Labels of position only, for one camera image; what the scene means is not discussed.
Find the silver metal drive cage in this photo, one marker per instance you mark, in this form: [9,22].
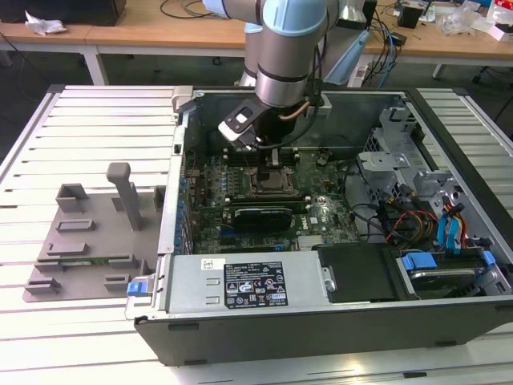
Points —
[380,164]

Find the small black adapter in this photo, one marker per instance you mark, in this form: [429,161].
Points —
[399,39]

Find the black plastic bay cover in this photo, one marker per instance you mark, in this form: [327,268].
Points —
[356,272]

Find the clear plastic packaging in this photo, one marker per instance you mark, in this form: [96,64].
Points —
[461,20]

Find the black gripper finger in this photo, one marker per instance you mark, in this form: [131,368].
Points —
[268,176]

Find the black graphics card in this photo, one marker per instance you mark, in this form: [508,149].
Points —
[260,220]

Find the thin metal locking lever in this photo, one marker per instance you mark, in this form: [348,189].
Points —
[249,161]

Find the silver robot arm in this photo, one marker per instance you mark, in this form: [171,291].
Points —
[280,60]

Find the black RAM slot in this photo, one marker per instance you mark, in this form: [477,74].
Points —
[240,152]
[240,161]
[240,198]

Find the black open PC case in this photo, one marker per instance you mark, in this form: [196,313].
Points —
[280,337]

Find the silver power supply with label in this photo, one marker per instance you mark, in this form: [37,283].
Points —
[192,284]

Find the green motherboard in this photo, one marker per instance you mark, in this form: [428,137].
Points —
[332,224]

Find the CPU socket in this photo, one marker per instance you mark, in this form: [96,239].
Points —
[251,193]

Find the green RAM stick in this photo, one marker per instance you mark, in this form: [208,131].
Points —
[98,260]

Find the silver chipset heat sink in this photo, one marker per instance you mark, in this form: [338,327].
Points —
[310,241]

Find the white cardboard box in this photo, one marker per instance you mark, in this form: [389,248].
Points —
[503,32]

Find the installed RAM stick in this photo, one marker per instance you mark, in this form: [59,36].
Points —
[296,205]

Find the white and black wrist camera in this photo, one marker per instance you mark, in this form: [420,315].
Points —
[230,130]

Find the wooden desk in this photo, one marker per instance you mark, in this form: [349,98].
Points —
[449,44]
[140,36]

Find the large black box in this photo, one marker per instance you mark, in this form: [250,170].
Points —
[80,12]

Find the blue plastic latch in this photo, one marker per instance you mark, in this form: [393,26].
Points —
[136,289]

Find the white labelled device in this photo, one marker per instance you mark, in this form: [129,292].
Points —
[360,74]

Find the black container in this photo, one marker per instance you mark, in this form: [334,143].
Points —
[409,18]

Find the hard disk in blue carrier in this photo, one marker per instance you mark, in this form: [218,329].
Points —
[418,261]

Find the grey parts rack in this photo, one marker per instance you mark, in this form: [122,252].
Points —
[100,240]

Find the round coin cell battery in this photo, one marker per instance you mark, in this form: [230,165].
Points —
[321,160]

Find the crumpled white paper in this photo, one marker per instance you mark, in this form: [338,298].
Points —
[44,26]

